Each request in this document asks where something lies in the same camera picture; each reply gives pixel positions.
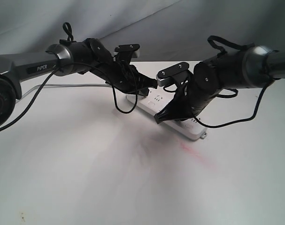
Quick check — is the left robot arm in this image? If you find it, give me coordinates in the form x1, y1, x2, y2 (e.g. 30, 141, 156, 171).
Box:
0, 38, 158, 126

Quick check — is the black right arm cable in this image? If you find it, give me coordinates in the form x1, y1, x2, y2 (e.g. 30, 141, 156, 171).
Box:
163, 35, 285, 129

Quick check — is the white power cord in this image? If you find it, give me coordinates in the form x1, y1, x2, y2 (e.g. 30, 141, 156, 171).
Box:
15, 83, 112, 104

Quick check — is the white power strip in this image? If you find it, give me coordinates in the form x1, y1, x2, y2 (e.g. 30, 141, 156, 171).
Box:
136, 89, 207, 141

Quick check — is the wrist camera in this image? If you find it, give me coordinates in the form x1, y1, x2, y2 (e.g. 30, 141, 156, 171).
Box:
114, 44, 140, 64
156, 62, 190, 87

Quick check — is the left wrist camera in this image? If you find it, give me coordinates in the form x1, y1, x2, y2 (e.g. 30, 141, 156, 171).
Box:
114, 44, 140, 64

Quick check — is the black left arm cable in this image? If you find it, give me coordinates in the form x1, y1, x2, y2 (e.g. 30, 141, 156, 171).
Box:
0, 22, 147, 135

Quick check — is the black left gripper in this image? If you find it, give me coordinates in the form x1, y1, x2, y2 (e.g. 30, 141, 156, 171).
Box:
95, 46, 158, 97

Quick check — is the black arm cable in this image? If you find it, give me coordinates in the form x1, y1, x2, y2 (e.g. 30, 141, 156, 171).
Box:
163, 35, 285, 129
0, 22, 147, 135

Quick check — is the white backdrop cloth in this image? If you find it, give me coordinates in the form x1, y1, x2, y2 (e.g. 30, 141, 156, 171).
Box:
0, 0, 285, 61

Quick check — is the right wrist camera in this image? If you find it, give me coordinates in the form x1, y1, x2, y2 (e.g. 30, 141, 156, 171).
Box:
156, 62, 190, 87

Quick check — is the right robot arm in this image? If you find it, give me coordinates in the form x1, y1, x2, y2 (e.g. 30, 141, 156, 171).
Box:
154, 46, 285, 123

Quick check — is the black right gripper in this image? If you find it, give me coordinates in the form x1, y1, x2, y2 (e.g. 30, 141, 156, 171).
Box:
154, 70, 217, 124

